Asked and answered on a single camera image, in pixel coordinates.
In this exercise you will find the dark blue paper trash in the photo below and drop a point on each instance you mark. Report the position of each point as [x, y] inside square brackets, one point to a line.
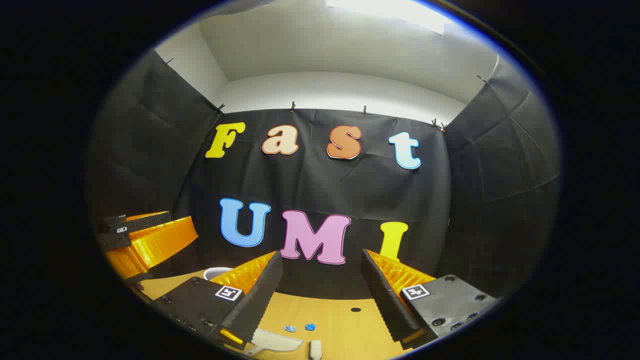
[310, 327]

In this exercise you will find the wooden desktop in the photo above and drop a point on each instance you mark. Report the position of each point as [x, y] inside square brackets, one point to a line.
[340, 325]

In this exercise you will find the small grey broom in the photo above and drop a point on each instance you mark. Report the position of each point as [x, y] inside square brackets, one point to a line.
[315, 350]

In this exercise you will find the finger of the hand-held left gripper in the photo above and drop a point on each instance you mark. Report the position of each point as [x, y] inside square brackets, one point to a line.
[145, 222]
[112, 241]

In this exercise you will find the grey dustpan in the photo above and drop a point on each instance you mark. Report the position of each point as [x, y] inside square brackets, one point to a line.
[277, 342]

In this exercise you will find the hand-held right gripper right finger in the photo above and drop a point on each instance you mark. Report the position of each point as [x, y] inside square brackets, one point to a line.
[387, 300]

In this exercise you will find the black backdrop cloth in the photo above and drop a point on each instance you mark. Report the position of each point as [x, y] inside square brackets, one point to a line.
[320, 180]

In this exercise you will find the white garbage bin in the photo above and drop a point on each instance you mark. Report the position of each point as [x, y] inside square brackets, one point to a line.
[212, 272]

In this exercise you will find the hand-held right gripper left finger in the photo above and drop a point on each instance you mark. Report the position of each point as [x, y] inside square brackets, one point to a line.
[260, 300]

